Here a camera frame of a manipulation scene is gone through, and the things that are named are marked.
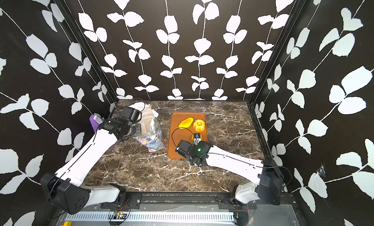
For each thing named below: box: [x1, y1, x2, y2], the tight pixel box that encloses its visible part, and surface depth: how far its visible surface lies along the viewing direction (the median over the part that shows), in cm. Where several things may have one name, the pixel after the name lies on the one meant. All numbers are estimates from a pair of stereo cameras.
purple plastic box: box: [89, 114, 104, 133], surface depth 88 cm
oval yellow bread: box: [178, 117, 194, 130], surface depth 105 cm
